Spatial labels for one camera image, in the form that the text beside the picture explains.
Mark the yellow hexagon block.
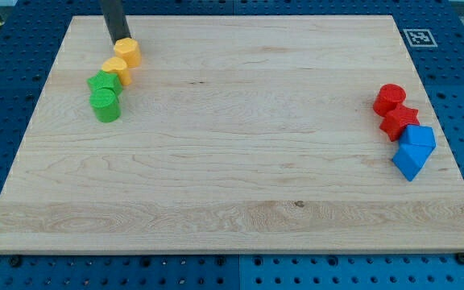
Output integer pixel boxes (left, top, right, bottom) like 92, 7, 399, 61
114, 38, 142, 68

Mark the yellow heart block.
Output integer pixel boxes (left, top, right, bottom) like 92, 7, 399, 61
101, 56, 132, 85

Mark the light wooden board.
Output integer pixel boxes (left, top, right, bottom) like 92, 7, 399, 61
0, 15, 464, 255

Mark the green cylinder block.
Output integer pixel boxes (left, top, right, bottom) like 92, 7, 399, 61
89, 89, 121, 122

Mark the green star block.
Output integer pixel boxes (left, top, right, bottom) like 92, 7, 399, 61
86, 70, 123, 96

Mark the red star block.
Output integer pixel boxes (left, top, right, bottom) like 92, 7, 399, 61
379, 104, 420, 142

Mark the red cylinder block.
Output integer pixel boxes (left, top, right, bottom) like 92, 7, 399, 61
372, 84, 407, 117

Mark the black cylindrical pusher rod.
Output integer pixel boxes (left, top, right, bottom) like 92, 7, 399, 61
98, 0, 131, 44

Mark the blue cube block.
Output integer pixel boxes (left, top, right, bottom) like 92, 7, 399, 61
392, 143, 433, 181

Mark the blue pentagon block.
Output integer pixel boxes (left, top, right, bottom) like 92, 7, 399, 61
399, 124, 437, 151

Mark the white fiducial marker tag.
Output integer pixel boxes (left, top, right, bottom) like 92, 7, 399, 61
403, 28, 437, 48

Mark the black bolt front left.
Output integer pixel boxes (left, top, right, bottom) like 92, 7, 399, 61
8, 255, 23, 268

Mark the black bolt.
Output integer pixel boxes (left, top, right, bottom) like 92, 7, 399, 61
454, 252, 464, 265
8, 255, 23, 268

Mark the black bolt front right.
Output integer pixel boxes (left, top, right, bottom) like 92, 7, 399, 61
454, 252, 464, 265

